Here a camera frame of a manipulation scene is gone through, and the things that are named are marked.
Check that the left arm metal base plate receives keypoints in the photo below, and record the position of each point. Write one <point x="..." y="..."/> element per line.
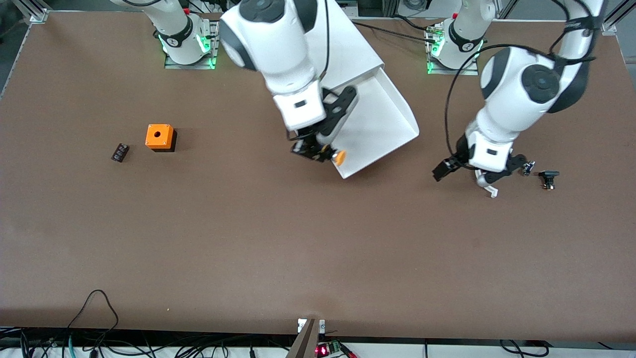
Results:
<point x="437" y="67"/>

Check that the small grey metal part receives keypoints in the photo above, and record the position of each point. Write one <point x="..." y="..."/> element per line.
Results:
<point x="527" y="168"/>

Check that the aluminium frame profile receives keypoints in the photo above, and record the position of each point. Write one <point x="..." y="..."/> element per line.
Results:
<point x="616" y="15"/>

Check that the white curved plastic bracket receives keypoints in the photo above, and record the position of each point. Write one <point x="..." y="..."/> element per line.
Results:
<point x="487" y="188"/>

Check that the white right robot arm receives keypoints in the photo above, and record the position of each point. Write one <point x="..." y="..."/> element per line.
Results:
<point x="278" y="44"/>

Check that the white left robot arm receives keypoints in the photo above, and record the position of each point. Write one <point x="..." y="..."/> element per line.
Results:
<point x="512" y="89"/>

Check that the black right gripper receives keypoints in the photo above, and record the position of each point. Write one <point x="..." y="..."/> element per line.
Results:
<point x="309" y="144"/>

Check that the orange box with hole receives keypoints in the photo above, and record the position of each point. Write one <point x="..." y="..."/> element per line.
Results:
<point x="159" y="136"/>

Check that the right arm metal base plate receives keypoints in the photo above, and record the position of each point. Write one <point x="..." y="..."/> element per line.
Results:
<point x="214" y="47"/>

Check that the small black plastic part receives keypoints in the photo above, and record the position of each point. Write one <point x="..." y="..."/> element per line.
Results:
<point x="548" y="176"/>

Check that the orange capped push button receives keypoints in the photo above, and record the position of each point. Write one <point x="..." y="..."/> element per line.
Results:
<point x="340" y="157"/>

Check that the small black contact block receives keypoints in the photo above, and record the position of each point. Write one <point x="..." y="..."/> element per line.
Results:
<point x="120" y="152"/>

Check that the red lit circuit board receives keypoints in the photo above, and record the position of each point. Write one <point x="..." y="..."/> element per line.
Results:
<point x="330" y="349"/>

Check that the grey camera stand bracket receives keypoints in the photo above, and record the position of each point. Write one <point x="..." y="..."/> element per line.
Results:
<point x="305" y="340"/>

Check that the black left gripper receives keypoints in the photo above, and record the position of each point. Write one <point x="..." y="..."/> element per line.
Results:
<point x="462" y="149"/>

